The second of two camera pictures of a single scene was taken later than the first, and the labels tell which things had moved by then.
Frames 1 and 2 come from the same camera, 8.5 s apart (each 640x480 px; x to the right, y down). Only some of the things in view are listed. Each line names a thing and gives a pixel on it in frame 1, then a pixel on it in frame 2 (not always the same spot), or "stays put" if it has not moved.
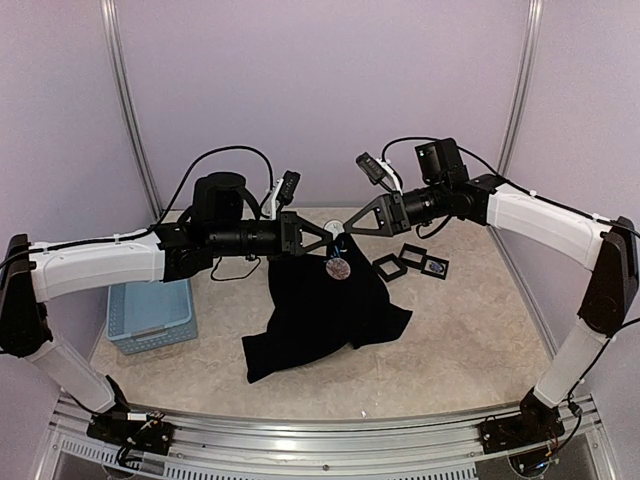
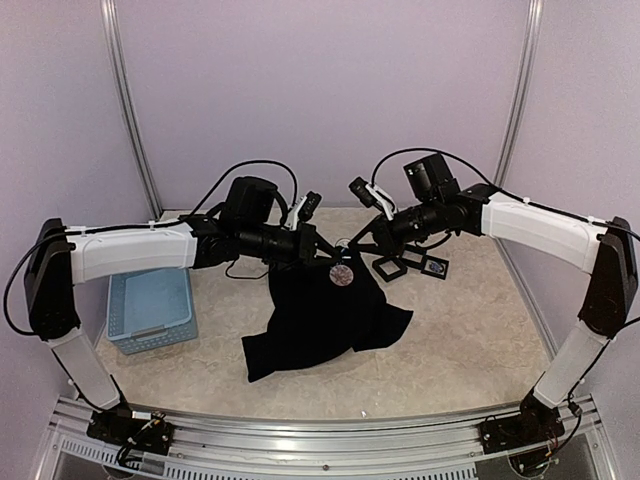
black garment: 316,315 stays put
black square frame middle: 415,250 stays put
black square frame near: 385,259 stays put
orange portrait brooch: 334,226 -> 345,251
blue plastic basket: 151,316 stays put
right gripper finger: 383,230 -> 367,248
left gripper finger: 322,243 -> 319,260
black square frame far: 437,260 stays put
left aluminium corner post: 118,54 stays put
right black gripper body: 400,217 -> 394,242
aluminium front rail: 448,449 stays put
